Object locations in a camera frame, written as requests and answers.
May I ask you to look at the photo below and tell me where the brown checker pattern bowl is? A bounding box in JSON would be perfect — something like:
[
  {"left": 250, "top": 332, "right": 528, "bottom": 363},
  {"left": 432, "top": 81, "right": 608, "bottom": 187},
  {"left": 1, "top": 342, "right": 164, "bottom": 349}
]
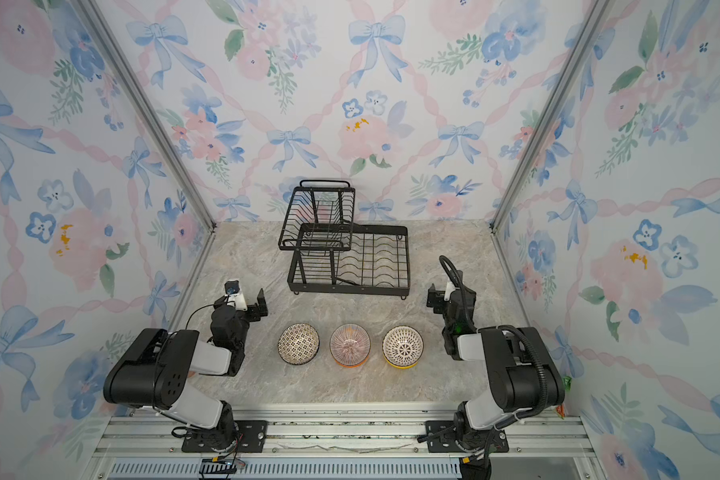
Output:
[{"left": 277, "top": 323, "right": 320, "bottom": 366}]

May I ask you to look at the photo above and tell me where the pink striped bowl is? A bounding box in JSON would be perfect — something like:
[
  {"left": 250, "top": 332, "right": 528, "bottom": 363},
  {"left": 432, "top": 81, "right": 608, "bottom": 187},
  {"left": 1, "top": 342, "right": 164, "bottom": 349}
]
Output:
[{"left": 330, "top": 324, "right": 371, "bottom": 368}]

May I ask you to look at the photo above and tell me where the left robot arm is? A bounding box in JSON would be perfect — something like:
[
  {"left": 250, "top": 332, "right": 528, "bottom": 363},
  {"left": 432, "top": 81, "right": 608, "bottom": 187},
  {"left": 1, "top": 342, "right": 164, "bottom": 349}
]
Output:
[{"left": 103, "top": 281, "right": 268, "bottom": 454}]

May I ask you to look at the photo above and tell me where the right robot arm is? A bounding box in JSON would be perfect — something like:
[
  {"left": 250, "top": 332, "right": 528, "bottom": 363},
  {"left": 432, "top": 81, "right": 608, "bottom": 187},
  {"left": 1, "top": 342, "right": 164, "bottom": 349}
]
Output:
[{"left": 426, "top": 255, "right": 566, "bottom": 450}]

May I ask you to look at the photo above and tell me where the white lattice yellow bowl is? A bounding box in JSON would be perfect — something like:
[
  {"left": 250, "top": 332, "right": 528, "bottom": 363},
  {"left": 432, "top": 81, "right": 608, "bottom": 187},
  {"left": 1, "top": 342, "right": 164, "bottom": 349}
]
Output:
[{"left": 382, "top": 325, "right": 424, "bottom": 369}]

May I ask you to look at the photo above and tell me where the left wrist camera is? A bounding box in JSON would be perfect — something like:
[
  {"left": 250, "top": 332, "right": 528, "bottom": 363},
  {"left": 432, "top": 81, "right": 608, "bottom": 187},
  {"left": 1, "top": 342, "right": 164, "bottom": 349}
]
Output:
[{"left": 224, "top": 279, "right": 248, "bottom": 311}]

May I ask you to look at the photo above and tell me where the black wire dish rack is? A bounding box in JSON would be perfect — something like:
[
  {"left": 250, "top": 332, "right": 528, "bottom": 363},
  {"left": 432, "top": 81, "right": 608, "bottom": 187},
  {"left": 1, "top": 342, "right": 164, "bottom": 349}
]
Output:
[{"left": 278, "top": 179, "right": 410, "bottom": 299}]

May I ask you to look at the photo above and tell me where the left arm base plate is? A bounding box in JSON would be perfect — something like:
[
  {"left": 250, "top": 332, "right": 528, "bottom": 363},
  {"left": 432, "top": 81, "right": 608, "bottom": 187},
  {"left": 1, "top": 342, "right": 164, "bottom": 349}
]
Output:
[{"left": 181, "top": 420, "right": 269, "bottom": 454}]

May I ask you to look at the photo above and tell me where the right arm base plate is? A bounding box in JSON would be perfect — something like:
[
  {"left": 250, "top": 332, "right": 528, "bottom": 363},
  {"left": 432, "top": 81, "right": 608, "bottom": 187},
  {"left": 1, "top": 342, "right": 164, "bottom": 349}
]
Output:
[{"left": 417, "top": 420, "right": 509, "bottom": 455}]

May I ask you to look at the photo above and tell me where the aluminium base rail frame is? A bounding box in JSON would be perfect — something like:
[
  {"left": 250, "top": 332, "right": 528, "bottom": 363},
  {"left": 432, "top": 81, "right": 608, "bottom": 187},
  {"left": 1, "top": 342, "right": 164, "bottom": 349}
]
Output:
[{"left": 82, "top": 402, "right": 605, "bottom": 479}]

